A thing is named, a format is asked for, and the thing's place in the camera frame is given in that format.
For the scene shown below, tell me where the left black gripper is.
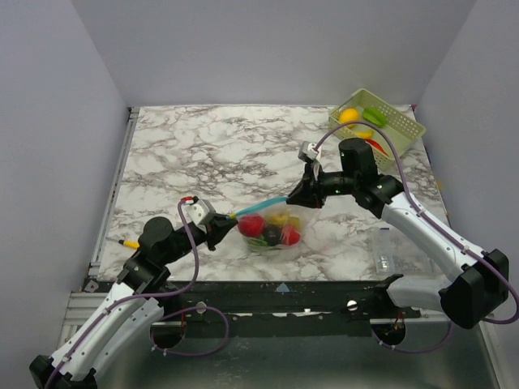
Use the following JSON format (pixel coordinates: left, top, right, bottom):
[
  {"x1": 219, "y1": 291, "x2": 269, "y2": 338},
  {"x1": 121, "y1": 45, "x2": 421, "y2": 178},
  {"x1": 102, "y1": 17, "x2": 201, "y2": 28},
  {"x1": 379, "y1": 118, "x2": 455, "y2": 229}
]
[{"x1": 161, "y1": 213, "x2": 239, "y2": 264}]

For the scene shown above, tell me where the red pomegranate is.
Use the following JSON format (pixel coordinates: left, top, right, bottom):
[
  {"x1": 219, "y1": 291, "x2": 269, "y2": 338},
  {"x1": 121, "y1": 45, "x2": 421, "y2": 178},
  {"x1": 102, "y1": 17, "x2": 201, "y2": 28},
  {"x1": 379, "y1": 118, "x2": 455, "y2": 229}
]
[{"x1": 238, "y1": 213, "x2": 266, "y2": 238}]

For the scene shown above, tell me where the yellow red mango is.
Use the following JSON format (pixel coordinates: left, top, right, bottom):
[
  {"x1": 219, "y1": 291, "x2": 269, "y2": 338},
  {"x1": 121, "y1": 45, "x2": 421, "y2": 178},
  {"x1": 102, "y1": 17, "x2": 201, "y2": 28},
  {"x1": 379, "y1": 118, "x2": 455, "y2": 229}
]
[{"x1": 287, "y1": 216, "x2": 301, "y2": 229}]

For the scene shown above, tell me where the green white cabbage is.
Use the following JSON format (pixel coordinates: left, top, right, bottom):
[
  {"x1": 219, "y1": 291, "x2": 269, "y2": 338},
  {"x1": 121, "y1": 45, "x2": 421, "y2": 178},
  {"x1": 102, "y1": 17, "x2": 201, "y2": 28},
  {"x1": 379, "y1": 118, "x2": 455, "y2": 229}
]
[{"x1": 246, "y1": 238, "x2": 268, "y2": 250}]

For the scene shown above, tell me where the beige pear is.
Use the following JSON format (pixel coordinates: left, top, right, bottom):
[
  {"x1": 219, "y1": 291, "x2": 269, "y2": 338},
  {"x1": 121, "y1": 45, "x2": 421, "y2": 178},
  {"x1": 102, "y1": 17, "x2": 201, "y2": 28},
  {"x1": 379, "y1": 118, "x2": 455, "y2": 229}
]
[{"x1": 266, "y1": 213, "x2": 290, "y2": 227}]

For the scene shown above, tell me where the clear zip top bag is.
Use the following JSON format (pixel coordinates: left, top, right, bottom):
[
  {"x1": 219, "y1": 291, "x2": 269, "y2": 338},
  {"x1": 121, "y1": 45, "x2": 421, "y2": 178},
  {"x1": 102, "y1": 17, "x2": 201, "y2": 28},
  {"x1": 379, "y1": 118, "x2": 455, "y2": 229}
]
[{"x1": 227, "y1": 196, "x2": 317, "y2": 253}]

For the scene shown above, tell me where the red apple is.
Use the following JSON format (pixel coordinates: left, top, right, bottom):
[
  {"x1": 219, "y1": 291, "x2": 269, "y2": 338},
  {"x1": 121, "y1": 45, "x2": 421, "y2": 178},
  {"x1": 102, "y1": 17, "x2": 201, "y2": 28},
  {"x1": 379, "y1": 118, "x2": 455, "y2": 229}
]
[{"x1": 281, "y1": 224, "x2": 301, "y2": 246}]

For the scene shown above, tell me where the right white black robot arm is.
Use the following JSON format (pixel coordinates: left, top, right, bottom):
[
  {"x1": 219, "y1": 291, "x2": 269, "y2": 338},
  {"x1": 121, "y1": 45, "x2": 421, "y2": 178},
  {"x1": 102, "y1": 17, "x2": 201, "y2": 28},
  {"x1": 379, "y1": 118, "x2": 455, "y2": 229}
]
[{"x1": 286, "y1": 138, "x2": 509, "y2": 329}]

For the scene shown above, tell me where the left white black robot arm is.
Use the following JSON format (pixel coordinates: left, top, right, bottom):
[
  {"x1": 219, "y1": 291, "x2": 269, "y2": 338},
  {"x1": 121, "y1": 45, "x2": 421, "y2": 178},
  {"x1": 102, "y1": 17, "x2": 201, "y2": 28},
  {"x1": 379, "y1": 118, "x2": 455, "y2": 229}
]
[{"x1": 29, "y1": 214, "x2": 238, "y2": 388}]

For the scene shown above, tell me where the yellow banana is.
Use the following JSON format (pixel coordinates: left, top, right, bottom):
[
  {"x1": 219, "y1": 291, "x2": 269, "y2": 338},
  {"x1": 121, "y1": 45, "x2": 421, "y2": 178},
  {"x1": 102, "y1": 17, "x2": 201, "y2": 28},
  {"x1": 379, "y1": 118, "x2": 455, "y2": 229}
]
[{"x1": 354, "y1": 130, "x2": 374, "y2": 139}]

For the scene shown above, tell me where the red chili pepper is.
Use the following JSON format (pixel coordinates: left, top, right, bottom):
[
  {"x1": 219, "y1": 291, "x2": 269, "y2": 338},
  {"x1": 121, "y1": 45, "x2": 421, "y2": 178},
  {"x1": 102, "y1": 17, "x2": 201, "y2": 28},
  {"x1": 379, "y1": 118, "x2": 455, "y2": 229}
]
[{"x1": 365, "y1": 139, "x2": 388, "y2": 156}]

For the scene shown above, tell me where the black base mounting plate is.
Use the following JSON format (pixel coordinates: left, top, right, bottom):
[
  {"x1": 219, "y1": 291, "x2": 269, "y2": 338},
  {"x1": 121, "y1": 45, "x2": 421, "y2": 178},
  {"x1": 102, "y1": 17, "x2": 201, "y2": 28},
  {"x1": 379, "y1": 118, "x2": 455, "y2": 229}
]
[{"x1": 138, "y1": 276, "x2": 420, "y2": 338}]

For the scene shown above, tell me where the yellow lemon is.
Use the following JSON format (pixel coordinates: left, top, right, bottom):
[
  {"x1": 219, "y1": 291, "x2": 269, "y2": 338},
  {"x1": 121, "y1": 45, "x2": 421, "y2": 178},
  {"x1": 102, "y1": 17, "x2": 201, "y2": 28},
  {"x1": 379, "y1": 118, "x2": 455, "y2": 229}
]
[{"x1": 338, "y1": 108, "x2": 359, "y2": 123}]

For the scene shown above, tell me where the small yellow orange piece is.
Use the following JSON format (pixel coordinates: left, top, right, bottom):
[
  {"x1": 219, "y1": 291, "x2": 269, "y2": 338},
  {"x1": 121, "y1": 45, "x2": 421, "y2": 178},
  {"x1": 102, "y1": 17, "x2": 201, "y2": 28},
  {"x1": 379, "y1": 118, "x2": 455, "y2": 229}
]
[{"x1": 118, "y1": 239, "x2": 139, "y2": 250}]

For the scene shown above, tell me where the green lettuce leaf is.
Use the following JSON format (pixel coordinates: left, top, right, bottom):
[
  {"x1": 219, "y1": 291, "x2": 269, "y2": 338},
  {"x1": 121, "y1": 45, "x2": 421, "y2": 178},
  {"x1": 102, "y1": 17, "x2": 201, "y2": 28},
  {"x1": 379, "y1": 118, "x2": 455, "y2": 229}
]
[{"x1": 362, "y1": 107, "x2": 387, "y2": 128}]

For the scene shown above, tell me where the clear plastic box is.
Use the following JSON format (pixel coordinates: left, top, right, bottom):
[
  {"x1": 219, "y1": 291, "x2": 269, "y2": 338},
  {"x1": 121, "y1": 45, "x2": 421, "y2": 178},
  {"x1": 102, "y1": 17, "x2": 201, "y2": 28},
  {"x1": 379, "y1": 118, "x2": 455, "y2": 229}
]
[{"x1": 371, "y1": 227, "x2": 436, "y2": 276}]

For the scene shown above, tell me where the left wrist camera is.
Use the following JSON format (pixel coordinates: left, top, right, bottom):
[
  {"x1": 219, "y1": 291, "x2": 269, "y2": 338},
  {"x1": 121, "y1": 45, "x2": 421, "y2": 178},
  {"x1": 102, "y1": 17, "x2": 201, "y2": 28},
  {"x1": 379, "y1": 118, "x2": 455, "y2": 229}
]
[{"x1": 187, "y1": 199, "x2": 217, "y2": 226}]

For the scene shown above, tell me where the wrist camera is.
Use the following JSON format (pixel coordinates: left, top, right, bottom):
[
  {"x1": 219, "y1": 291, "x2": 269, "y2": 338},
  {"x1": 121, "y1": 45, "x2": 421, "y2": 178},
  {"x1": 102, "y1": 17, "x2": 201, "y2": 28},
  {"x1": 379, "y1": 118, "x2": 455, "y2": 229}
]
[
  {"x1": 187, "y1": 199, "x2": 217, "y2": 226},
  {"x1": 298, "y1": 141, "x2": 321, "y2": 164}
]

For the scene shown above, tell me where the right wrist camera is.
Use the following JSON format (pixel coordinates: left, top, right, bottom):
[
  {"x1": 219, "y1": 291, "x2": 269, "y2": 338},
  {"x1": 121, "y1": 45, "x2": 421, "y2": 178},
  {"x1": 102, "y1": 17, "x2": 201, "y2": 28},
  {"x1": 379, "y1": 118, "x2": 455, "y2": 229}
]
[{"x1": 298, "y1": 141, "x2": 321, "y2": 164}]

